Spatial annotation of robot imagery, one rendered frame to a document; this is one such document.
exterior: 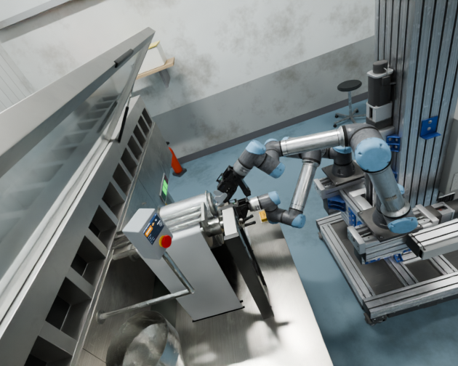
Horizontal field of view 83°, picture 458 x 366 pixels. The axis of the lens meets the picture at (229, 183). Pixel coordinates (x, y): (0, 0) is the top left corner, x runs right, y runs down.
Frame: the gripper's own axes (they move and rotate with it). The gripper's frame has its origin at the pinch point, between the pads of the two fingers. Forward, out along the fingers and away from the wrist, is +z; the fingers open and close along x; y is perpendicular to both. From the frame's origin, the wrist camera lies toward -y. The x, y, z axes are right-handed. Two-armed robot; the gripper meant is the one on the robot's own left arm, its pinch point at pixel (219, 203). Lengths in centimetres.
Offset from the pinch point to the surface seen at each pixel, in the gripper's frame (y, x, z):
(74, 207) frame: 55, 29, 3
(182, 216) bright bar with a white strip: 20.7, 22.9, -3.7
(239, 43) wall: -25, -292, -54
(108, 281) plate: 36, 41, 18
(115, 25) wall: 118, -289, 11
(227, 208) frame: 9.8, 27.0, -17.3
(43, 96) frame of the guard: 59, 65, -48
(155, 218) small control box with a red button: 37, 52, -24
